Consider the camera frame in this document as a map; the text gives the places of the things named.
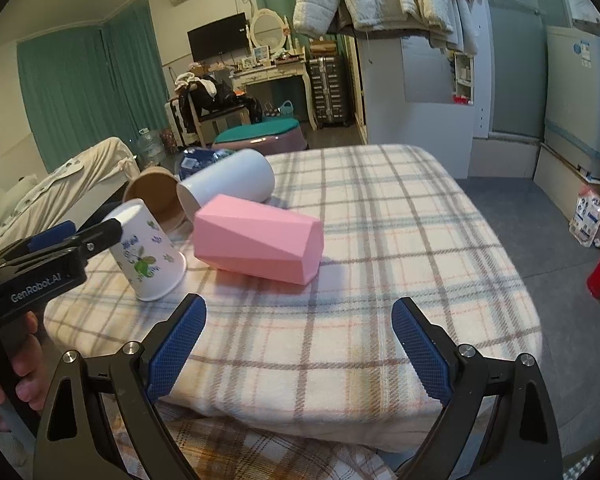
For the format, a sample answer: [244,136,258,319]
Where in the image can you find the white floral paper cup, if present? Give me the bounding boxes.
[106,198,187,302]

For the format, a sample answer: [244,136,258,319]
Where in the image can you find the brown paper cup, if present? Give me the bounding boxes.
[122,166,185,232]

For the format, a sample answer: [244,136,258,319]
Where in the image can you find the pink faceted cup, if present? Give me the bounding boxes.
[193,195,324,286]

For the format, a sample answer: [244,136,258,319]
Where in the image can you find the white plastic cup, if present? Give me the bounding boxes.
[176,148,275,218]

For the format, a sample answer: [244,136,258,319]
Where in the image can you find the person's left hand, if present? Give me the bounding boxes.
[0,311,50,432]

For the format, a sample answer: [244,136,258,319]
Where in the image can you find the bed with beige sheet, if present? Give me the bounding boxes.
[0,136,140,249]

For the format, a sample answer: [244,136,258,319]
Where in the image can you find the clear water jug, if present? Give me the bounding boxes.
[136,128,164,167]

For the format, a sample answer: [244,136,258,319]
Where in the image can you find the teal curtain left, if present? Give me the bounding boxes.
[17,0,169,171]

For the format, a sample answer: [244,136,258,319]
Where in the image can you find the wooden chair with clothes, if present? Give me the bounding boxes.
[169,72,263,148]

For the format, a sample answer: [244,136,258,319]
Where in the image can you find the teal cushioned stool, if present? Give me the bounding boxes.
[212,118,309,156]

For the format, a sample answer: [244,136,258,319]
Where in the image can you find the plaid tablecloth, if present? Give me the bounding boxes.
[43,143,544,480]

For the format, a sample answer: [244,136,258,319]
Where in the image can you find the white plastic bag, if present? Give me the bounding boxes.
[569,185,600,247]

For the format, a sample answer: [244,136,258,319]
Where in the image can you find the black television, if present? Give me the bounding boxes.
[187,13,249,62]

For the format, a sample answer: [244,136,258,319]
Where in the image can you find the white dressing table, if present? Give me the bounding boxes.
[230,58,318,131]

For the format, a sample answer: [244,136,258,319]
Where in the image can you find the oval vanity mirror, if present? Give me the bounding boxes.
[249,9,286,53]

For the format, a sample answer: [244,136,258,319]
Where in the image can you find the dark metal suitcase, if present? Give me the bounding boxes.
[308,55,351,126]

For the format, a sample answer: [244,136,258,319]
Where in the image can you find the white wardrobe cabinet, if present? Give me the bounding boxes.
[344,24,491,181]

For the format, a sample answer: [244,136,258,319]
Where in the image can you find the glass bathroom door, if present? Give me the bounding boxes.
[486,0,568,140]

